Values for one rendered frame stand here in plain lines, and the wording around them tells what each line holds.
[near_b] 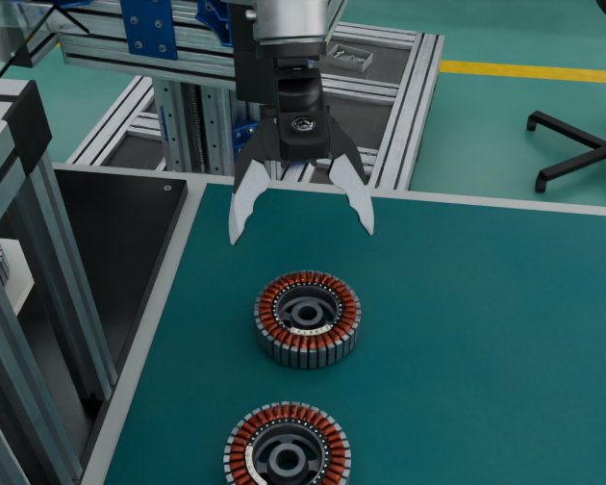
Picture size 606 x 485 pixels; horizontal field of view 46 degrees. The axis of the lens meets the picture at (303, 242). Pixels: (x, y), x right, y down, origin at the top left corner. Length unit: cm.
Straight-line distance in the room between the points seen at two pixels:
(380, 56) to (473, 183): 49
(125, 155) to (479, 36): 153
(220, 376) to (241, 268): 15
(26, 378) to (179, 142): 104
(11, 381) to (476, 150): 193
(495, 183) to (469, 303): 139
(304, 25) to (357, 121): 132
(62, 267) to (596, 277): 59
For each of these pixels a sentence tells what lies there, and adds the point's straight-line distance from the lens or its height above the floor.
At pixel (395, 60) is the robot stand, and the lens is 231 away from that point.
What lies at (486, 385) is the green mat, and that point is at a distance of 76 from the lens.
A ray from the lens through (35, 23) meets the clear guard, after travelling 68.
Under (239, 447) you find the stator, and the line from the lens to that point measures 66.
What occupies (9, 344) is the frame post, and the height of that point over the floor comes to 96.
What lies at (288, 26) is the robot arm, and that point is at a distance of 71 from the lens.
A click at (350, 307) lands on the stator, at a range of 76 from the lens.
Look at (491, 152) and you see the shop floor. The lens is 232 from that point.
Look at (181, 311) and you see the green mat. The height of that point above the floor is 75.
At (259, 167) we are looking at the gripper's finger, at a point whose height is 91.
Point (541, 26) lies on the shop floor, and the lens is 306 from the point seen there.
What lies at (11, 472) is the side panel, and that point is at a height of 92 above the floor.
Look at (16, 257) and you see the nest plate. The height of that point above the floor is 78.
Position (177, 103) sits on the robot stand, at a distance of 151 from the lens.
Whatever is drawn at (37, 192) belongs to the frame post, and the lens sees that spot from 54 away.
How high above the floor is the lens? 136
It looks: 44 degrees down
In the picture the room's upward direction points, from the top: straight up
